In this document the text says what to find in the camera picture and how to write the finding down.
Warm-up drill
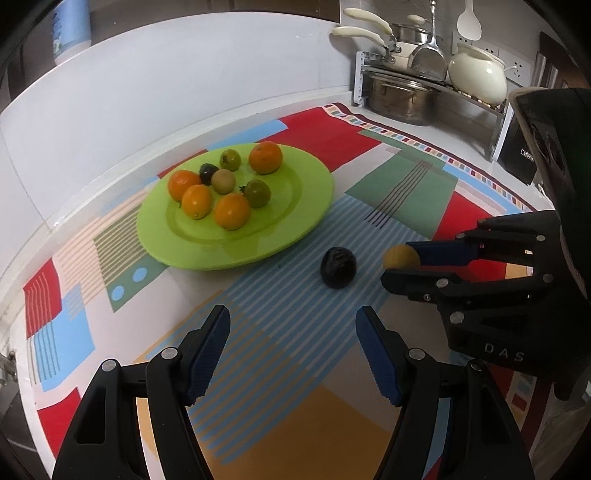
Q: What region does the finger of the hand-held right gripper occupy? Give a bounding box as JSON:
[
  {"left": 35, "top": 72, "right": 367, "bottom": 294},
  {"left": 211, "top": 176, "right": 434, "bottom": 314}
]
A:
[
  {"left": 405, "top": 210, "right": 562, "bottom": 267},
  {"left": 380, "top": 270, "right": 555, "bottom": 315}
]

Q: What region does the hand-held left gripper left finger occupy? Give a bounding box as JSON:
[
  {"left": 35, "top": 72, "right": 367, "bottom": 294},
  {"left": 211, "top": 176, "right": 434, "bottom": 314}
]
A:
[{"left": 52, "top": 305, "right": 232, "bottom": 480}]

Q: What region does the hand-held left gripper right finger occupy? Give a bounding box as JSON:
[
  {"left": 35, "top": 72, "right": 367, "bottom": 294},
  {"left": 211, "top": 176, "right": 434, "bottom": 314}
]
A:
[{"left": 355, "top": 305, "right": 536, "bottom": 480}]

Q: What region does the yellow round fruit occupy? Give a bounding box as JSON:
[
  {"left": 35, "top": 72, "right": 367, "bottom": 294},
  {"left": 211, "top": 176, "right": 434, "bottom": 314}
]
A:
[{"left": 383, "top": 245, "right": 421, "bottom": 271}]

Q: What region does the green plate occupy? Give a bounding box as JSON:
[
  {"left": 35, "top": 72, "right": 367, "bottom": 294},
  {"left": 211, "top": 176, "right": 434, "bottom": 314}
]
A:
[{"left": 136, "top": 143, "right": 335, "bottom": 271}]

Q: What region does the orange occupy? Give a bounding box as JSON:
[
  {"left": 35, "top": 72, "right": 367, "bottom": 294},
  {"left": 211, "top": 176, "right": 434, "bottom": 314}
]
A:
[
  {"left": 181, "top": 184, "right": 214, "bottom": 220},
  {"left": 213, "top": 193, "right": 252, "bottom": 231},
  {"left": 167, "top": 170, "right": 202, "bottom": 202},
  {"left": 249, "top": 141, "right": 283, "bottom": 175}
]

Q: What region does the green tomato with calyx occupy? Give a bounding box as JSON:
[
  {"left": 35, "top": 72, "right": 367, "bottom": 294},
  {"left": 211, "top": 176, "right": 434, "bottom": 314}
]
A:
[{"left": 240, "top": 179, "right": 271, "bottom": 208}]

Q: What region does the tan round fruit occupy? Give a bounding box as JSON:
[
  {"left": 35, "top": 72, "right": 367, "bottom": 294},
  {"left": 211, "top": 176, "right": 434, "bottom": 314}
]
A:
[{"left": 211, "top": 169, "right": 238, "bottom": 195}]

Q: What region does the colourful patterned mat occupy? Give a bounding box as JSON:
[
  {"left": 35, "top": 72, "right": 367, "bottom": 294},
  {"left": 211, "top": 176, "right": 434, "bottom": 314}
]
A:
[{"left": 23, "top": 102, "right": 555, "bottom": 480}]

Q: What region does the black appliance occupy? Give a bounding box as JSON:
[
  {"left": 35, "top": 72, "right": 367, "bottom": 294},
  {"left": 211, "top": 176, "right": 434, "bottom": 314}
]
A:
[{"left": 497, "top": 111, "right": 539, "bottom": 186}]

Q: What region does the steel dish rack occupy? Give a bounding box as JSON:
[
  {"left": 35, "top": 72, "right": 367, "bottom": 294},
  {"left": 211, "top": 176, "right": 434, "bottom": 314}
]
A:
[{"left": 353, "top": 50, "right": 514, "bottom": 162}]

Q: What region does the large steel pot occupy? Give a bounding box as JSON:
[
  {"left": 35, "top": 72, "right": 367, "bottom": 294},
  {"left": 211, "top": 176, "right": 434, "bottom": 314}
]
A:
[{"left": 367, "top": 71, "right": 443, "bottom": 127}]

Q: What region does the white ceramic pot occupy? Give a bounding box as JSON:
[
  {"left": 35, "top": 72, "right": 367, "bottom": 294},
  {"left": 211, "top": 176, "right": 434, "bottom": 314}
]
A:
[{"left": 447, "top": 42, "right": 519, "bottom": 106}]

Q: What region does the steel slotted spatula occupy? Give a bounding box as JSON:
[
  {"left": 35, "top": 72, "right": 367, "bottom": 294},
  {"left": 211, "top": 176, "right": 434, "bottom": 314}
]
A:
[{"left": 409, "top": 0, "right": 448, "bottom": 82}]

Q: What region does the metal faucet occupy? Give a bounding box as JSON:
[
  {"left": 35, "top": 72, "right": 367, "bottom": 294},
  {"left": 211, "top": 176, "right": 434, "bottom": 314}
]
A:
[{"left": 0, "top": 350, "right": 19, "bottom": 385}]

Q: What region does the small steel pot with lid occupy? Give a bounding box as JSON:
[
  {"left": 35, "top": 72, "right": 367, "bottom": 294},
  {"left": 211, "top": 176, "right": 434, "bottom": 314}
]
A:
[{"left": 392, "top": 14, "right": 435, "bottom": 45}]

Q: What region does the white rice spoon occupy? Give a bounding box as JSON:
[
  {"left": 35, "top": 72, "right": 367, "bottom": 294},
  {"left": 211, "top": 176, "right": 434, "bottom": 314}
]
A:
[{"left": 457, "top": 0, "right": 482, "bottom": 42}]

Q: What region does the white backdrop board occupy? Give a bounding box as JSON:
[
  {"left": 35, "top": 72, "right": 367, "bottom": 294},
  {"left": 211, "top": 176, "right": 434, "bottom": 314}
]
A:
[{"left": 0, "top": 7, "right": 358, "bottom": 287}]

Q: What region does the dark wooden cabinet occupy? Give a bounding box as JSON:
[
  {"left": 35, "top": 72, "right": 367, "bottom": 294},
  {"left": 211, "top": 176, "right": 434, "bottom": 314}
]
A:
[{"left": 88, "top": 0, "right": 345, "bottom": 25}]

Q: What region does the blue and white canister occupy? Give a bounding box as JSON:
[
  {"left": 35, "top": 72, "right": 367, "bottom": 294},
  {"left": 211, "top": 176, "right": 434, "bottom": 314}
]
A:
[{"left": 50, "top": 0, "right": 92, "bottom": 67}]

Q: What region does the white wall socket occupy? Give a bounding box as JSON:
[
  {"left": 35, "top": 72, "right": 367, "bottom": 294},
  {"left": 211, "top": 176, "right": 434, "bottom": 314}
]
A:
[{"left": 501, "top": 48, "right": 533, "bottom": 86}]

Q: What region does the cream-handled pan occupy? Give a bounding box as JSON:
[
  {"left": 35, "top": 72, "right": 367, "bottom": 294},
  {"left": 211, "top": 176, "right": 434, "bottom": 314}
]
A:
[
  {"left": 342, "top": 7, "right": 395, "bottom": 38},
  {"left": 331, "top": 25, "right": 419, "bottom": 63}
]

